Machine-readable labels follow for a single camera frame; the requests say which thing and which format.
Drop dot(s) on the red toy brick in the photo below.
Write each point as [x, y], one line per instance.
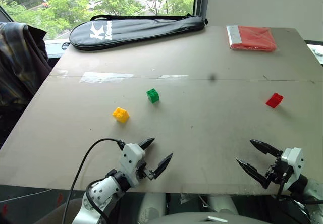
[274, 100]

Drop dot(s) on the green toy brick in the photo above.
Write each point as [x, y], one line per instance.
[153, 95]

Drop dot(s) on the red folded bag package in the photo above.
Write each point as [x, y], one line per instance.
[252, 38]

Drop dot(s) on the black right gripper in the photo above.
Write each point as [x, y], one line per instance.
[277, 169]

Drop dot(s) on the white robot leg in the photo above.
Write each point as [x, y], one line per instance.
[222, 203]
[152, 207]

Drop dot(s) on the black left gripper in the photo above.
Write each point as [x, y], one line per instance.
[143, 171]

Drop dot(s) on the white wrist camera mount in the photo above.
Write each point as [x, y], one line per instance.
[294, 166]
[131, 161]

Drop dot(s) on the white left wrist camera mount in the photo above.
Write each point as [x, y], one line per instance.
[131, 161]

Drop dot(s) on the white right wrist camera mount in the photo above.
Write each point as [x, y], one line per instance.
[294, 166]

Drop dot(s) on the dark patterned jacket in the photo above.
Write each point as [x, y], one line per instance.
[20, 65]

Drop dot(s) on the white round object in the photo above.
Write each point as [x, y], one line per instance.
[317, 50]

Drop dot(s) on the black racket bag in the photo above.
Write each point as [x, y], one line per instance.
[131, 31]

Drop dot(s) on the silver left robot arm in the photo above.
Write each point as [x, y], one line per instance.
[99, 196]

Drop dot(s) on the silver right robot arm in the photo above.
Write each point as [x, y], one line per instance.
[306, 196]

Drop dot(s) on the yellow toy brick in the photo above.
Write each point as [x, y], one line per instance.
[121, 115]

